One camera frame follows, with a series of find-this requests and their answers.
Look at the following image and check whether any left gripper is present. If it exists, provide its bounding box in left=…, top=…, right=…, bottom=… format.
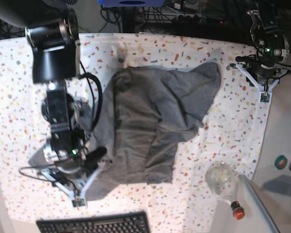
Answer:
left=235, top=55, right=277, bottom=83

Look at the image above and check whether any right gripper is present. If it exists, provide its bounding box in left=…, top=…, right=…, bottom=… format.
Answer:
left=43, top=138, right=107, bottom=175

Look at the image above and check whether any grey t-shirt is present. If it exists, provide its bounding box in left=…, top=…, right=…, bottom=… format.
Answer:
left=86, top=62, right=221, bottom=201

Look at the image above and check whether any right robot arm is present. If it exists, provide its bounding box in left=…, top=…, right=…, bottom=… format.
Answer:
left=0, top=0, right=102, bottom=174

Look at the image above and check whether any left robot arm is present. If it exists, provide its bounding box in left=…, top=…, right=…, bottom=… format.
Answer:
left=236, top=0, right=290, bottom=86

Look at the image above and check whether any terrazzo pattern tablecloth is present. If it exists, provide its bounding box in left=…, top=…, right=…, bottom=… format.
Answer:
left=0, top=33, right=270, bottom=233

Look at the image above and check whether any black keyboard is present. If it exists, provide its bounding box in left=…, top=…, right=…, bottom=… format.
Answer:
left=36, top=212, right=151, bottom=233

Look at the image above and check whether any green tape roll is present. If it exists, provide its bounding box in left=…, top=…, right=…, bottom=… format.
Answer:
left=275, top=155, right=288, bottom=170

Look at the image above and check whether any clear glass bottle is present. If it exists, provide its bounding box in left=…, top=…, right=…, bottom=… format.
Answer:
left=205, top=161, right=245, bottom=220

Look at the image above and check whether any blue box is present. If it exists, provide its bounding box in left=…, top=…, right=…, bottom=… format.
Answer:
left=98, top=0, right=165, bottom=8

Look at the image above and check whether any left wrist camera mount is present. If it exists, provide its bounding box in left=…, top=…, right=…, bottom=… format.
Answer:
left=226, top=62, right=279, bottom=103

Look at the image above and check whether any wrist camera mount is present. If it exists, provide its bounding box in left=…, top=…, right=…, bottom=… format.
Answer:
left=226, top=62, right=279, bottom=103
left=40, top=160, right=107, bottom=208

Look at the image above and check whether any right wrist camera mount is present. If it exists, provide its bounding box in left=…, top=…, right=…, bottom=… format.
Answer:
left=40, top=160, right=107, bottom=208

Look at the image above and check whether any metal wire rack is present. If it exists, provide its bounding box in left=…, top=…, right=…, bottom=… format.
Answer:
left=135, top=0, right=206, bottom=24

